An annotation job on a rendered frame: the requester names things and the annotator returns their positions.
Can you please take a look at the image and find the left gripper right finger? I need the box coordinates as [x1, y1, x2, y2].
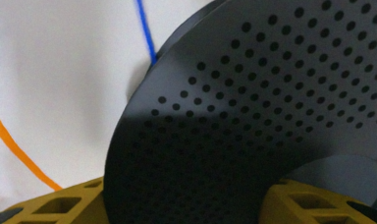
[256, 178, 377, 224]

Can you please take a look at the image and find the orange painted ring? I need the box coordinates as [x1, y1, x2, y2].
[0, 122, 62, 192]

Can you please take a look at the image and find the blue wire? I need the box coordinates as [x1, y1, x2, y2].
[139, 0, 159, 64]

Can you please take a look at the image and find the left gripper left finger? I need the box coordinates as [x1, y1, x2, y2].
[0, 176, 110, 224]

